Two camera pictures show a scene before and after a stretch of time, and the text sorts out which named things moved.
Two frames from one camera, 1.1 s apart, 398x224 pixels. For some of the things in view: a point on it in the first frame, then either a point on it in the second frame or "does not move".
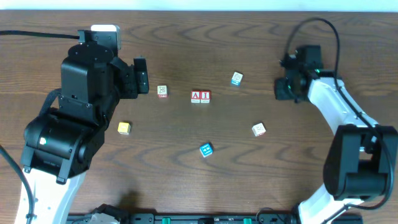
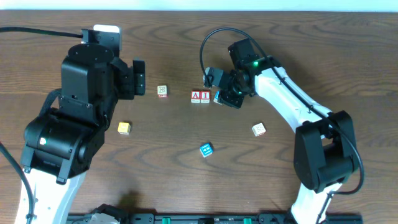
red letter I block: x=205 y=96 does not move
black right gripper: x=283 y=88 to x=232 y=99
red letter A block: x=196 y=96 does not move
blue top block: x=206 y=150 does not move
